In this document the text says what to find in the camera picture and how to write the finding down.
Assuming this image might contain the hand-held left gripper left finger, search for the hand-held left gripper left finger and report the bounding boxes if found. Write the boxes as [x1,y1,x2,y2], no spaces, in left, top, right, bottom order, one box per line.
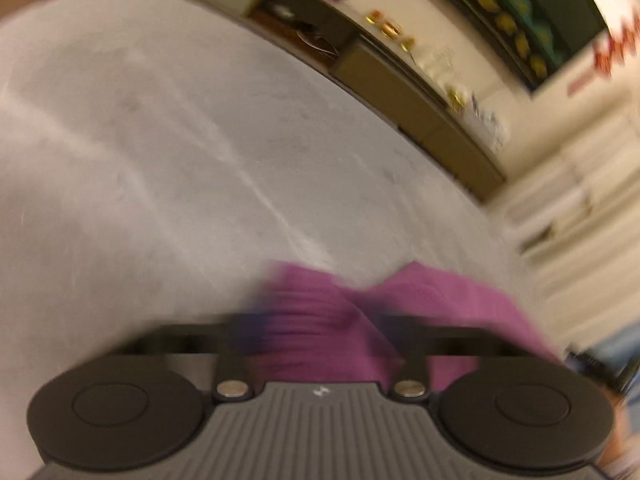
[125,312,266,402]

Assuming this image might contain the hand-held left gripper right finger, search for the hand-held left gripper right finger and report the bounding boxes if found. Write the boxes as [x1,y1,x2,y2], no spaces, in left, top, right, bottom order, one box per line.
[379,312,506,397]

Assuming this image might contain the purple sweater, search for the purple sweater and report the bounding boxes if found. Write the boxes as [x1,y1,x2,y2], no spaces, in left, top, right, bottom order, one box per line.
[254,259,564,397]

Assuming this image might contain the cream curtain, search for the cream curtain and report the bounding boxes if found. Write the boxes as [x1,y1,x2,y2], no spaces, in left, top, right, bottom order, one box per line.
[494,80,640,352]

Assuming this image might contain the long grey-brown sideboard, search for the long grey-brown sideboard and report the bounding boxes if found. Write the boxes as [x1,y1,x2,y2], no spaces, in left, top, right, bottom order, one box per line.
[140,0,507,204]

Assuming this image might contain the clear glass cup set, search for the clear glass cup set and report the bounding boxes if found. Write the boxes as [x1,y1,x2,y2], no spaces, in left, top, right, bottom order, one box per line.
[415,46,459,82]

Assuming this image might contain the round metal plate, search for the round metal plate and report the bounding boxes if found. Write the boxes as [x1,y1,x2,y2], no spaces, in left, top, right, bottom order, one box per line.
[294,27,339,57]

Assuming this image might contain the gold bowl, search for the gold bowl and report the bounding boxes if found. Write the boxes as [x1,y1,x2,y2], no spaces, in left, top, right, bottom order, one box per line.
[380,19,407,43]

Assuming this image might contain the dark wall hanging gold shapes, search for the dark wall hanging gold shapes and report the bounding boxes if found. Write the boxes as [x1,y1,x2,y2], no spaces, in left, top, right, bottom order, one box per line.
[404,0,622,94]

